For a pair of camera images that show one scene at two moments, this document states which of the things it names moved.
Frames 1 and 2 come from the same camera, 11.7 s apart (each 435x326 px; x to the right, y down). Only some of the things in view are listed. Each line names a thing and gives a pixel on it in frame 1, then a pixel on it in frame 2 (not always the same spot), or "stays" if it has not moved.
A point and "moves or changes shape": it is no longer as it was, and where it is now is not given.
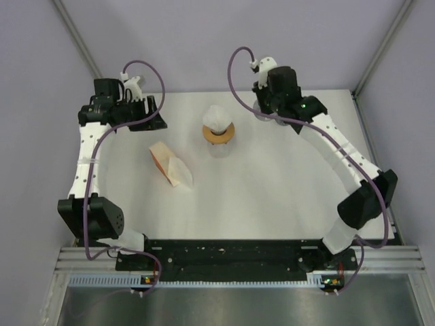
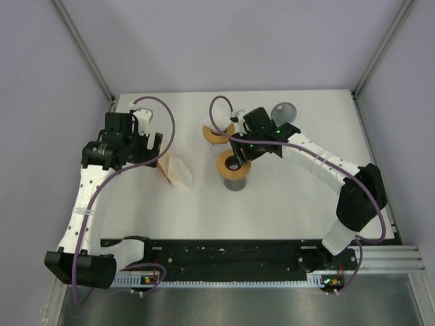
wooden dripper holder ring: [219, 139] stays
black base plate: [235, 259] stays
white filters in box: [179, 175] stays
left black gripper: [150, 104] → [146, 154]
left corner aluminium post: [68, 22] stays
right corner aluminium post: [395, 26] stays
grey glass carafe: [255, 106] moves or changes shape
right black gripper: [258, 93] → [238, 145]
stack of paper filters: [161, 156] stays
